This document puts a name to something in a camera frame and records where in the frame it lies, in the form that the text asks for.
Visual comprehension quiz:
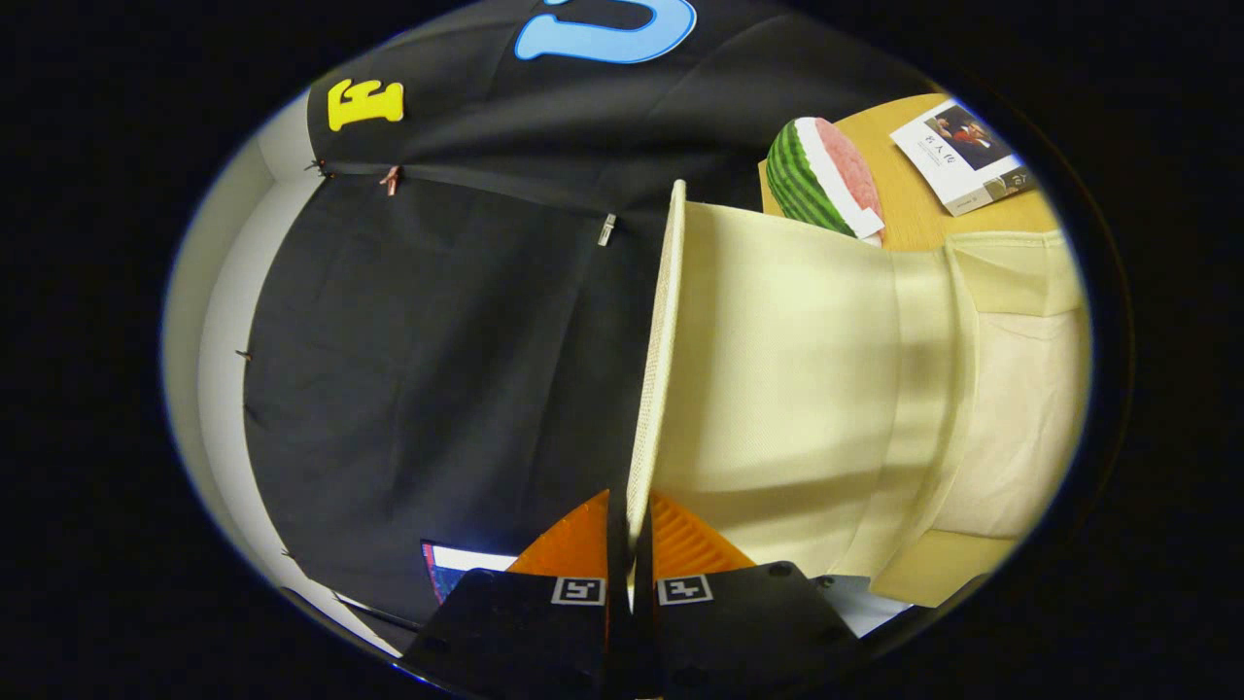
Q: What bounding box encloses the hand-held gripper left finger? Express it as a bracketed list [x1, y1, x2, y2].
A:
[398, 489, 633, 700]

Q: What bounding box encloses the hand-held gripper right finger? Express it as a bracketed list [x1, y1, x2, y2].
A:
[634, 493, 861, 700]

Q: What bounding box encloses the cream fabric storage box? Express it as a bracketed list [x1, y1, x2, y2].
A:
[627, 180, 1090, 589]

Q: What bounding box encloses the bright display screen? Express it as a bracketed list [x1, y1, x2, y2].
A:
[421, 540, 518, 604]

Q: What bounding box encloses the watermelon slice toy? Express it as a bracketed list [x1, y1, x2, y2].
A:
[765, 117, 885, 245]

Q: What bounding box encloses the white portrait cover book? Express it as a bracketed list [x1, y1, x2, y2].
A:
[889, 97, 1037, 217]

